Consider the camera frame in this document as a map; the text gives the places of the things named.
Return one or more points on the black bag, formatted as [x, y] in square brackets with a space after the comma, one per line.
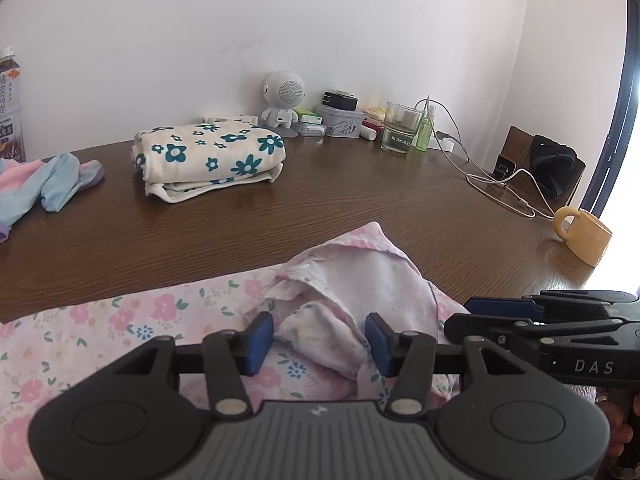
[552, 162]

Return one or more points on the green white small box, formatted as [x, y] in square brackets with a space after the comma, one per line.
[307, 116]

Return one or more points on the pink floral dress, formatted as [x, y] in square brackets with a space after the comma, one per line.
[150, 310]

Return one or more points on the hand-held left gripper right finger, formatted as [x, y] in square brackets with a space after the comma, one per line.
[377, 342]

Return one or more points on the small green bottle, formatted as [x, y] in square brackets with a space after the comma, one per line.
[424, 135]

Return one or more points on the yellow mug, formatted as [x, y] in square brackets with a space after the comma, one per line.
[590, 237]

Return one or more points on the small pink yellow box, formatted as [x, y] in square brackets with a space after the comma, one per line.
[373, 117]

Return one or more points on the black power adapter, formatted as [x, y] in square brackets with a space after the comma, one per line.
[340, 101]

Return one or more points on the person's right hand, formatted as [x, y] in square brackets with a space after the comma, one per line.
[620, 430]

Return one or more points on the pastel blue pink garment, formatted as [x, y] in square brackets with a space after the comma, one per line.
[55, 180]

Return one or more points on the white charger plug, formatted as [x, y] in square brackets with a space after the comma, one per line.
[444, 141]

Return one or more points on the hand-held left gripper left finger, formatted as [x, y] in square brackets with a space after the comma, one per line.
[260, 342]

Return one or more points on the white robot-shaped speaker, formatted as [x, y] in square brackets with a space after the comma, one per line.
[282, 90]

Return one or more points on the white plastic holder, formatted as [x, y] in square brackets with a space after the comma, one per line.
[225, 120]

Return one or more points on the glass cup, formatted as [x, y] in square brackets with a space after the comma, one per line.
[400, 132]

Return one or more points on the clear plastic small box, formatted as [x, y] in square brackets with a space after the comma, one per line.
[311, 130]

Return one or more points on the folded cream teal-flowered garment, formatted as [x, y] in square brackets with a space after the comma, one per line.
[210, 160]

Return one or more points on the tea bottle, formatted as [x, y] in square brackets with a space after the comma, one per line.
[10, 110]

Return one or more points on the black window frame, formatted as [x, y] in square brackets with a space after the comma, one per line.
[612, 135]

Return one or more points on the white pink tube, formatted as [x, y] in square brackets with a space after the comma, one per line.
[369, 134]

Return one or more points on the wooden chair back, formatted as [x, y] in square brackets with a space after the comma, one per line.
[515, 140]

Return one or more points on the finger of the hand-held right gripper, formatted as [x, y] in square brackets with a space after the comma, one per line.
[500, 307]
[480, 329]

